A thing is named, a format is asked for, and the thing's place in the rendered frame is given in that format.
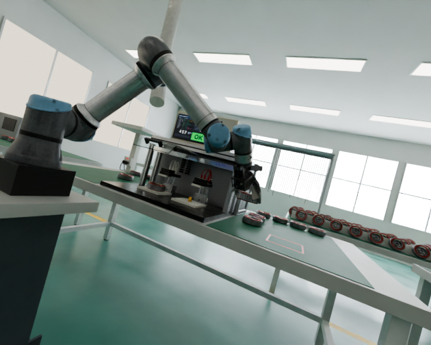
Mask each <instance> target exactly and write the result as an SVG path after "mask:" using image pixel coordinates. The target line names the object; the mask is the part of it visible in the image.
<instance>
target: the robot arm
mask: <svg viewBox="0 0 431 345"><path fill-rule="evenodd" d="M138 58H139V61H138V62H136V63H135V67H134V70H132V71H131V72H130V73H128V74H127V75H125V76H124V77H122V78H121V79H119V80H118V81H117V82H115V83H114V84H112V85H111V86H110V87H108V88H106V89H105V90H104V91H102V92H101V93H99V94H98V95H96V96H95V97H93V98H92V99H90V100H89V101H88V102H86V103H84V104H83V103H77V104H75V105H74V106H72V105H71V104H70V103H67V102H64V101H60V100H57V99H52V98H50V97H45V96H42V95H39V94H31V95H30V96H29V99H28V102H27V103H26V108H25V113H24V116H23V120H22V123H21V128H20V130H19V133H18V136H17V138H16V139H15V141H13V143H12V144H11V145H10V147H9V148H8V149H7V151H6V152H5V156H4V158H6V159H8V160H11V161H13V162H18V163H22V164H29V165H32V166H40V167H45V168H61V167H62V162H63V161H62V150H61V145H62V140H63V138H64V139H67V140H71V141H73V142H86V141H88V140H91V139H92V138H93V137H94V136H95V134H96V130H97V129H98V128H99V127H100V126H101V121H102V120H104V119H106V118H107V117H108V116H110V115H111V114H113V113H114V112H115V111H117V110H119V109H120V108H121V107H122V106H124V105H126V104H127V103H128V102H130V101H131V100H133V99H134V98H136V97H137V96H138V95H140V94H142V93H143V92H144V91H146V90H148V89H150V90H154V89H156V88H157V87H159V86H161V87H165V86H167V88H168V89H169V91H171V93H172V94H173V95H174V97H175V98H176V100H177V101H178V102H179V103H180V105H181V106H182V107H183V109H184V110H185V111H186V112H187V114H188V115H189V117H190V118H191V119H192V120H193V121H194V123H195V124H196V126H197V127H198V128H199V129H200V131H201V132H202V134H203V135H204V137H203V140H204V146H205V152H206V153H218V152H224V151H233V150H234V156H235V165H234V166H233V170H234V175H233V176H232V177H231V182H232V188H233V187H234V188H233V189H232V190H231V192H234V191H235V195H237V191H239V190H242V191H244V192H245V191H247V190H249V189H251V191H252V196H251V199H252V200H256V199H257V200H258V202H259V204H260V203H261V188H260V184H259V182H258V181H257V179H256V177H255V176H254V173H252V171H250V170H253V171H255V172H258V171H262V169H263V167H262V166H260V165H258V164H252V130H251V126H250V125H246V124H240V125H235V126H234V127H233V130H232V131H229V129H228V127H227V126H226V125H224V124H222V123H221V121H220V120H219V119H218V117H217V116H216V115H215V114H214V112H213V111H212V109H211V108H210V107H209V106H208V104H207V103H206V101H205V100H204V99H203V98H202V97H201V95H200V94H199V92H198V91H197V89H195V87H194V86H193V84H192V83H191V81H190V80H189V79H188V78H187V77H186V75H185V74H184V72H183V71H182V70H181V69H180V67H179V66H178V64H177V63H176V62H175V60H176V58H175V56H174V54H173V53H172V52H171V50H170V49H169V47H168V45H167V44H166V43H165V42H164V41H163V40H162V39H161V38H160V37H158V36H146V37H144V38H143V39H141V41H140V43H139V45H138ZM233 180H234V184H233ZM251 184H252V185H253V186H251ZM250 186H251V188H250Z"/></svg>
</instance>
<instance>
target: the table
mask: <svg viewBox="0 0 431 345"><path fill-rule="evenodd" d="M292 210H294V211H296V214H295V216H296V219H295V218H291V214H292ZM300 213H302V214H300ZM298 214H299V216H300V217H299V216H298ZM303 214H304V216H303ZM301 215H302V216H301ZM308 215H310V216H312V223H313V225H312V224H310V223H307V222H303V221H305V220H306V219H307V216H308ZM285 218H286V219H287V220H288V223H289V224H290V222H291V221H296V222H299V223H302V224H304V225H306V229H309V227H315V228H318V229H321V230H324V231H325V232H326V235H327V236H330V237H332V238H336V239H338V240H342V241H344V242H349V243H351V244H353V245H355V246H357V247H360V248H364V249H367V250H369V251H373V252H375V253H379V254H381V255H386V256H388V257H392V258H394V259H398V260H400V261H404V262H406V263H410V264H417V265H419V266H423V267H425V268H429V269H431V261H429V260H426V259H427V258H429V257H430V256H431V253H430V251H431V244H416V243H415V241H414V240H412V239H410V238H397V236H396V235H395V234H392V233H382V232H380V231H379V230H377V229H372V228H368V227H363V226H362V225H360V224H356V223H351V222H347V221H346V220H344V219H338V218H333V217H332V216H330V215H324V214H318V213H317V212H315V211H311V210H304V208H303V207H297V206H292V207H290V208H289V211H288V213H287V215H286V216H285ZM315 220H316V221H315ZM317 220H319V221H317ZM320 220H321V222H320ZM325 220H328V221H330V223H329V227H330V229H331V230H330V229H326V228H323V227H321V226H323V225H324V223H325ZM318 222H319V223H318ZM334 223H336V224H334ZM333 225H334V227H333ZM335 225H336V226H335ZM338 225H339V227H338ZM343 226H347V227H349V228H348V233H349V234H350V235H346V234H342V233H339V232H340V231H341V230H342V229H343ZM336 228H337V229H336ZM353 229H355V230H353ZM354 231H355V232H356V233H355V232H354ZM363 231H364V232H367V233H369V234H368V239H369V241H370V242H368V241H364V240H361V239H359V238H360V237H361V236H362V235H363ZM356 234H358V235H356ZM374 235H375V236H374ZM375 237H376V238H377V239H376V238H375ZM378 238H379V239H378ZM384 238H387V239H389V246H390V247H391V248H392V249H391V248H387V247H384V246H381V245H379V244H382V243H383V242H384ZM376 240H377V241H376ZM394 242H395V243H394ZM406 244H407V245H410V244H411V245H412V244H414V246H413V247H412V252H413V253H414V255H415V256H413V255H409V254H407V253H403V252H400V251H403V250H404V249H405V248H406ZM418 248H420V249H418ZM420 251H421V252H422V253H421V252H420ZM424 253H425V254H424ZM421 254H423V255H421ZM279 274H280V270H279V269H277V268H275V271H274V275H273V278H272V282H271V286H270V290H269V292H271V293H273V294H274V292H275V289H276V284H277V281H278V277H279Z"/></svg>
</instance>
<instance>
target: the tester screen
mask: <svg viewBox="0 0 431 345"><path fill-rule="evenodd" d="M194 126H196V124H195V123H194V121H193V120H192V119H191V118H190V117H189V116H183V115H179V117H178V121H177V125H176V128H175V130H174V133H178V134H181V135H185V136H190V138H183V137H180V136H175V135H173V137H176V138H182V139H186V140H191V137H192V132H194V133H201V134H202V132H200V131H193V130H194ZM180 129H181V130H185V131H187V134H183V133H179V130H180ZM191 141H195V140H191ZM195 142H199V141H195ZM201 143H204V142H201Z"/></svg>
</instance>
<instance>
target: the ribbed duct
mask: <svg viewBox="0 0 431 345"><path fill-rule="evenodd" d="M183 1H184V0H169V4H168V8H167V12H166V16H165V19H164V24H163V27H162V31H161V35H160V38H161V39H162V40H163V41H164V42H165V43H166V44H167V45H168V47H169V49H170V50H171V51H172V47H173V43H174V37H175V34H176V30H177V25H178V22H179V17H180V13H181V9H182V5H183ZM165 97H166V86H165V87H161V86H159V87H157V88H156V89H154V90H151V95H150V99H149V102H150V104H151V105H152V106H154V107H163V106H164V103H165Z"/></svg>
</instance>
